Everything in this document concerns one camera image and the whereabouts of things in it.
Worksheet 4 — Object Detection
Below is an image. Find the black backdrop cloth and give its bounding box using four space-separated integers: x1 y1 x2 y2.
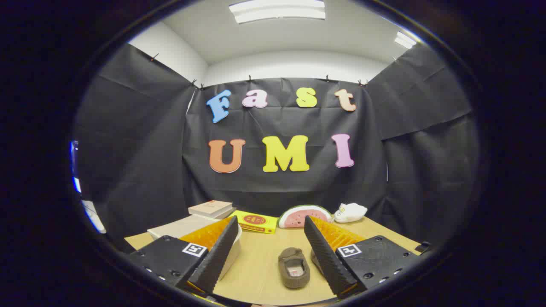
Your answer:
75 43 480 252

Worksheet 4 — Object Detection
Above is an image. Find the cream fabric storage box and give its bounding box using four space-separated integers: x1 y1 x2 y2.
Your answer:
147 214 242 282

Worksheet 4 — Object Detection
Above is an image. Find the white plush toy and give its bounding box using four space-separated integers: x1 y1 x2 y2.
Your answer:
333 203 368 223

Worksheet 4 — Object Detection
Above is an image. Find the watermelon slice plush toy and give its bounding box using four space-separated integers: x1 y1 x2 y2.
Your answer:
278 205 333 229

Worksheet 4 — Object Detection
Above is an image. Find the long ceiling light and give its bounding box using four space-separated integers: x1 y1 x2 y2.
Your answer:
229 0 326 24

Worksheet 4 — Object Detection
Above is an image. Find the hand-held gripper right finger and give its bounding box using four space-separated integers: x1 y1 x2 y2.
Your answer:
304 215 432 299

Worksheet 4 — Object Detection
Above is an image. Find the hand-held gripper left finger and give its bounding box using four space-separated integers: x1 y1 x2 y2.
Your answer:
127 215 239 297

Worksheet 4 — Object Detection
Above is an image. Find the small ceiling light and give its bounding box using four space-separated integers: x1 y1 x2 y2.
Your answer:
394 31 417 49

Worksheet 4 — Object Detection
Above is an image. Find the yellow book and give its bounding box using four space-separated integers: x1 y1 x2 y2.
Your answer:
230 210 279 234

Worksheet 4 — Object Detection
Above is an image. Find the beige book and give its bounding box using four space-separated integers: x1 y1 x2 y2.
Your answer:
188 200 234 218

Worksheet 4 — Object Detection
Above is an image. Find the computer monitor screen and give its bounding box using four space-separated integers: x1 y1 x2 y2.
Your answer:
70 140 107 234

